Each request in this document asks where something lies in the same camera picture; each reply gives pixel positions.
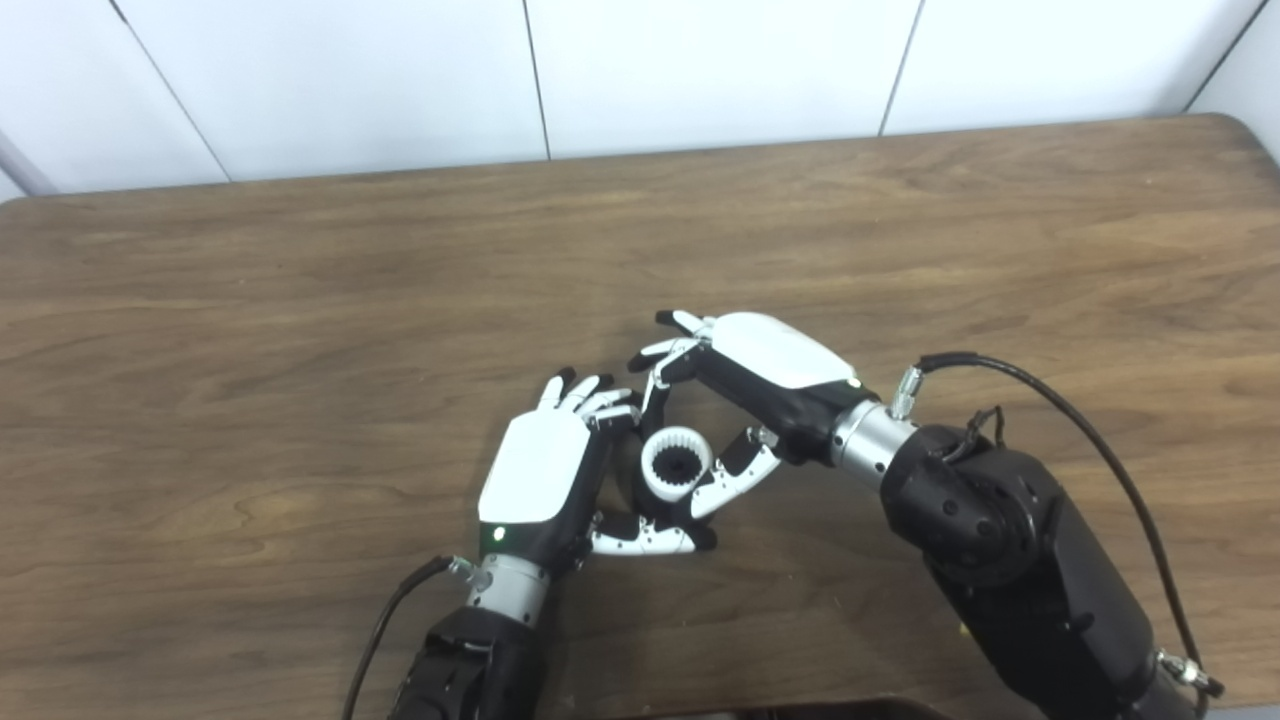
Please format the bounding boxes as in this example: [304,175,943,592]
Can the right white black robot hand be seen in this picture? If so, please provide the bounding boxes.
[627,309,916,521]

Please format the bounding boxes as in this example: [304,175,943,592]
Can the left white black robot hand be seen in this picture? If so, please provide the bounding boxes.
[465,367,718,626]

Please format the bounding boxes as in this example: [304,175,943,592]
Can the white ring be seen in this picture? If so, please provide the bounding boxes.
[640,425,715,503]

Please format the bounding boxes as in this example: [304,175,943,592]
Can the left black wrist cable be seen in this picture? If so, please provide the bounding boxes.
[342,555,491,720]

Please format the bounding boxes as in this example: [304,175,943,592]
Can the right arm thin black wire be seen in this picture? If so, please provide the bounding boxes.
[945,405,1006,466]

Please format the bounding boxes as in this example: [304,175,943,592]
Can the grey wall corner post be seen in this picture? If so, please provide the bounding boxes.
[0,128,59,198]

